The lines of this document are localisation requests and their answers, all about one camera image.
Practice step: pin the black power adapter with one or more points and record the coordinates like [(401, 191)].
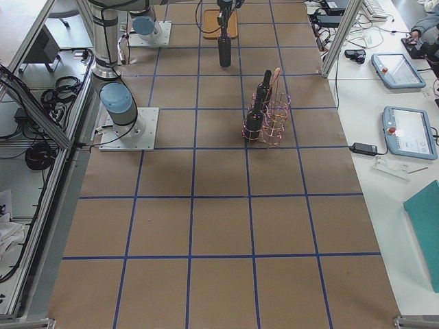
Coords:
[(364, 149)]

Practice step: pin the teach pendant near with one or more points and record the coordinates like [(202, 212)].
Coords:
[(407, 133)]

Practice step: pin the aluminium frame post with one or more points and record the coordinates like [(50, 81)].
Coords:
[(340, 36)]

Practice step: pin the teach pendant far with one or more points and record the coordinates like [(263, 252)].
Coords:
[(396, 71)]

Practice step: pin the teach pendant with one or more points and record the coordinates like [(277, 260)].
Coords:
[(407, 133), (396, 71)]

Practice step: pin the dark wine bottle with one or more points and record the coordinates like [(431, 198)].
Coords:
[(264, 92), (224, 48), (254, 120)]

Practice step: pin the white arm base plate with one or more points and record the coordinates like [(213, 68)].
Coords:
[(140, 137), (161, 40)]

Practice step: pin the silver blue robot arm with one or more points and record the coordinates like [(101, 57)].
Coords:
[(113, 93), (144, 21)]

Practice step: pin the copper wire bottle basket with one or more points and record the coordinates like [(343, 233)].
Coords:
[(275, 114)]

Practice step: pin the teal box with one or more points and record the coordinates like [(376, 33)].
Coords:
[(422, 209)]

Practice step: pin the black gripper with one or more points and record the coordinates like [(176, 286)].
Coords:
[(224, 4)]

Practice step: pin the person hand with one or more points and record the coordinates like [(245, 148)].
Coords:
[(415, 34)]

